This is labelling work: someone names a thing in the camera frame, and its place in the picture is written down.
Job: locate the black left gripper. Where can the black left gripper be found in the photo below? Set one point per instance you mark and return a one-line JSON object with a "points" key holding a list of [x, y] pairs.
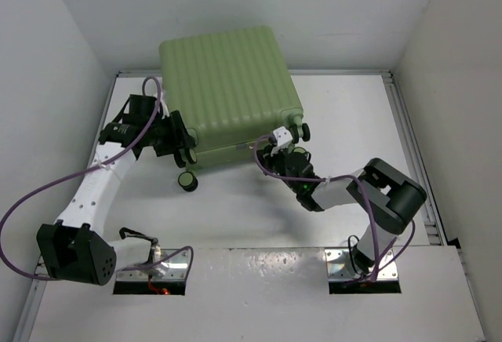
{"points": [[178, 137]]}

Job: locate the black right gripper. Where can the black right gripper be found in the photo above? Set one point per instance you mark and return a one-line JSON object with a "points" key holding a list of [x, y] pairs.
{"points": [[268, 159]]}

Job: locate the green hard-shell suitcase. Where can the green hard-shell suitcase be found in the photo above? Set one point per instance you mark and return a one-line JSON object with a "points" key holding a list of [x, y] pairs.
{"points": [[229, 88]]}

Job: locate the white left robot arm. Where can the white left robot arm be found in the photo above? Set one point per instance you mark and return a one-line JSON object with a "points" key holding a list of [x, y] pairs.
{"points": [[73, 247]]}

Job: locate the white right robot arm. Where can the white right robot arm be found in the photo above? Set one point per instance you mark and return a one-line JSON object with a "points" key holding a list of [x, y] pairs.
{"points": [[390, 198]]}

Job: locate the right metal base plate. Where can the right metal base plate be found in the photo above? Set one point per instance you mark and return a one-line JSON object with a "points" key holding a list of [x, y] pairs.
{"points": [[340, 268]]}

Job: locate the metal base plate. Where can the metal base plate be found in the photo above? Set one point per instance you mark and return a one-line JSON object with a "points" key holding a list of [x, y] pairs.
{"points": [[340, 268], [173, 268]]}

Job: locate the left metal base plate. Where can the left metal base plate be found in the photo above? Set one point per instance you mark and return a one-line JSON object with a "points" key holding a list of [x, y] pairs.
{"points": [[173, 268]]}

